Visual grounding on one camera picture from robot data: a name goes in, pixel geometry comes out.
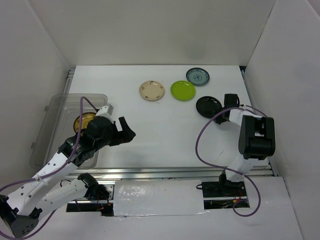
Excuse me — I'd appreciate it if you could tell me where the blue white plate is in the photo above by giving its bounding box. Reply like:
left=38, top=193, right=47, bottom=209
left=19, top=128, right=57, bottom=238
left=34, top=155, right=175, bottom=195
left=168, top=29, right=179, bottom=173
left=185, top=67, right=210, bottom=87

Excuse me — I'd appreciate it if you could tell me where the lime green plate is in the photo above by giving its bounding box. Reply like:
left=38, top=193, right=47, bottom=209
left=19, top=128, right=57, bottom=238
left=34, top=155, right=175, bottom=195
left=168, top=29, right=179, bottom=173
left=170, top=80, right=196, bottom=101

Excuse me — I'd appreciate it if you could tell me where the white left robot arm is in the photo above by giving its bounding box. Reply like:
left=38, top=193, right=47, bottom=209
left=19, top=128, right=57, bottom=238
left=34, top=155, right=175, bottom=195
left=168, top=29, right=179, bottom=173
left=0, top=116, right=136, bottom=240

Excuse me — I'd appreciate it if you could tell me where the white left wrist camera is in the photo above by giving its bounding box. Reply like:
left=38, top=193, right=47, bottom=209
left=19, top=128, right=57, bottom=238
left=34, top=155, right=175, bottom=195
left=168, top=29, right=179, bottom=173
left=95, top=104, right=114, bottom=119

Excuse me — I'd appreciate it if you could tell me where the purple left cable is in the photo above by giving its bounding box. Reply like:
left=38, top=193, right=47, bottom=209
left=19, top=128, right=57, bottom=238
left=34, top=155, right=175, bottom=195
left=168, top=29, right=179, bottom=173
left=0, top=96, right=101, bottom=238

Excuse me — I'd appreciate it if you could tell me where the aluminium front rail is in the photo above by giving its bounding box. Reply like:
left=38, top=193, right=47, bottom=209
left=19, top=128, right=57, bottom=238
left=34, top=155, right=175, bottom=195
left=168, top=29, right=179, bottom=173
left=38, top=166, right=278, bottom=181

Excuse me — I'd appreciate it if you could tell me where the yellow brown plate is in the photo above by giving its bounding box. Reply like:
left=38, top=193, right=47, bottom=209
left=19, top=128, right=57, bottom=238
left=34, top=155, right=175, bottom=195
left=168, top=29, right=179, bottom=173
left=73, top=112, right=96, bottom=134

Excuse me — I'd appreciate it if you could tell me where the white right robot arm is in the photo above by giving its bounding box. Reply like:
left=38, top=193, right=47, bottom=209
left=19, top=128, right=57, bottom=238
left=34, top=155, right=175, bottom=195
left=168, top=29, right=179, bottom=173
left=214, top=93, right=276, bottom=196

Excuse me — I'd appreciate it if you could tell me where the clear plastic bin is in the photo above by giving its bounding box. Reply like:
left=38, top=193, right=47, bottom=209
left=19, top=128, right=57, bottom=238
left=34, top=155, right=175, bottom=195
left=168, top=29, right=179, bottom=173
left=30, top=93, right=108, bottom=171

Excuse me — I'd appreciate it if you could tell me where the white cover panel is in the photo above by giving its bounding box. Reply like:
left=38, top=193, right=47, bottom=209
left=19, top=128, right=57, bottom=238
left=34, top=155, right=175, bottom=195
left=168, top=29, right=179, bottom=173
left=113, top=180, right=205, bottom=217

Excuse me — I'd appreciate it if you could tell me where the glossy black plate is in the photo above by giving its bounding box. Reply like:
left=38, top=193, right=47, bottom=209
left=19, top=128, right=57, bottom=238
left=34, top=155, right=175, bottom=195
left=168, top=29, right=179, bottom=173
left=195, top=96, right=222, bottom=119

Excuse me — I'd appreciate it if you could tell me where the cream floral plate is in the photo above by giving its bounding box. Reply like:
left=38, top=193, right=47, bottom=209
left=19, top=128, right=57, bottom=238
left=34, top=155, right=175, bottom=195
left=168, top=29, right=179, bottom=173
left=139, top=80, right=165, bottom=102

